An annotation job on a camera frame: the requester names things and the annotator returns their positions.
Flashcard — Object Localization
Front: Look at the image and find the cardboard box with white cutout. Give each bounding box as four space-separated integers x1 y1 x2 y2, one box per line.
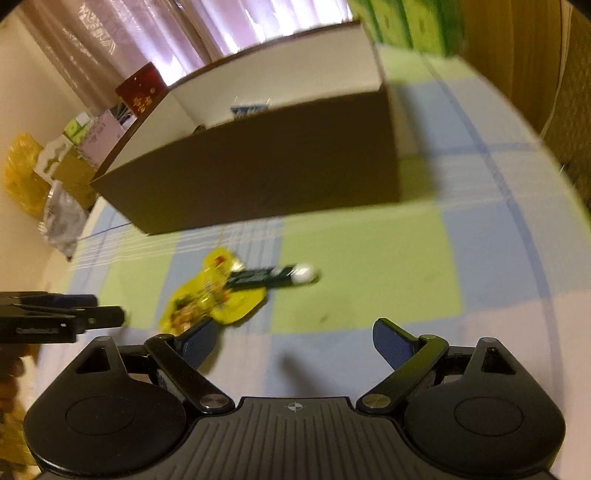
34 135 97 211

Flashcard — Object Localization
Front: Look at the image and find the pink patterned curtain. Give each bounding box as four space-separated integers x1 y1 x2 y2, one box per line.
15 0 351 112

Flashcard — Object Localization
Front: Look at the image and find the yellow snack packet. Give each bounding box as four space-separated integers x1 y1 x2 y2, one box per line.
159 247 267 336

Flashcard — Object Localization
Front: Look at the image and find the brown cardboard storage box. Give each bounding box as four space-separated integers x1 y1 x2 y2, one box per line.
92 21 399 235

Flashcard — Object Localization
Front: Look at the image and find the red gold gift box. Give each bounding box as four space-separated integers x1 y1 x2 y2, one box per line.
115 62 167 117

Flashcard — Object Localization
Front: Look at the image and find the silver plastic bag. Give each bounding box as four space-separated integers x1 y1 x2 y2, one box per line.
38 180 88 260

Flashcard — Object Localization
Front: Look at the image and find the checkered tablecloth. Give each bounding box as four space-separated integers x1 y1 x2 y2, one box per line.
59 48 590 409

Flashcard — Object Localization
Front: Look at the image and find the yellow plastic bag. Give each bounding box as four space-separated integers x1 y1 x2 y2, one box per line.
3 132 50 220

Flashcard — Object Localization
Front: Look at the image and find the green tissue pack bundle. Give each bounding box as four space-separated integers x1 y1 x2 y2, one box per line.
348 0 464 57

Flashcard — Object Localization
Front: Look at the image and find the dark green cream tube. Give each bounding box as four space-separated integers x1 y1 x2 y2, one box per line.
225 263 320 290

